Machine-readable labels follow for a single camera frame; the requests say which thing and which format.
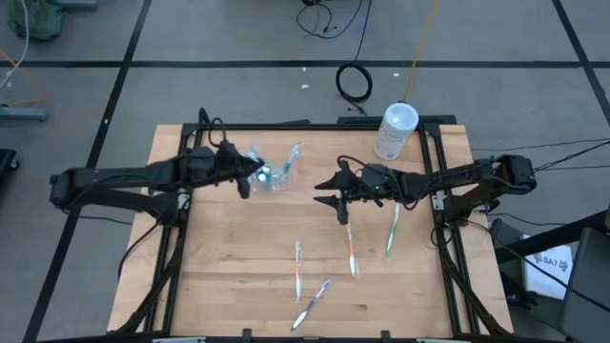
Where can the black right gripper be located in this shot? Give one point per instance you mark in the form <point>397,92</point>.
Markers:
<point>372,186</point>

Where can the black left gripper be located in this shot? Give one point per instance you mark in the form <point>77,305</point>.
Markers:
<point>214,164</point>

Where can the blue toothbrush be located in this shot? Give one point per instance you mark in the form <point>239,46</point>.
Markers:
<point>252,153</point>
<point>295,152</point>

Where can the teal mouthwash bottle white cap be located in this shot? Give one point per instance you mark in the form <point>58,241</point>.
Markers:
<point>262,175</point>

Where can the green toothbrush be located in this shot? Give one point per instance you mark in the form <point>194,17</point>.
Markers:
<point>392,233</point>
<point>289,167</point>

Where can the orange toothbrush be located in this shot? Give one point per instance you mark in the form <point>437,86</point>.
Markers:
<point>298,271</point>
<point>351,252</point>

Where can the purple toothbrush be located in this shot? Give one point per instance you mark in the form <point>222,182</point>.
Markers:
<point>314,300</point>

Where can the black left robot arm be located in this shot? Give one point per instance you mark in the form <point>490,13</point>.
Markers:
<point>109,178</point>

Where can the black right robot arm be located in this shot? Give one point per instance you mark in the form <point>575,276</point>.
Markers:
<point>476,176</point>

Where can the white wipes canister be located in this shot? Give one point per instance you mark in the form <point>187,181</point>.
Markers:
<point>395,131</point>

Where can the black stand beam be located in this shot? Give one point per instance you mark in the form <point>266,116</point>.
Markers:
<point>548,238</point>

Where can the black cart wheel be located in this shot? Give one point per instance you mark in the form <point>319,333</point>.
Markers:
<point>7,159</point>

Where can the green bag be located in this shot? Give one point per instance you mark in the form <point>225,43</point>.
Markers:
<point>35,19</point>

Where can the dark grey cabinet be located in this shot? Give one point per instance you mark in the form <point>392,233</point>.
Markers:
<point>588,286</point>

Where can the black aluminium table frame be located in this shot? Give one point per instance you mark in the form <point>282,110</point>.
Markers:
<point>310,127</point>

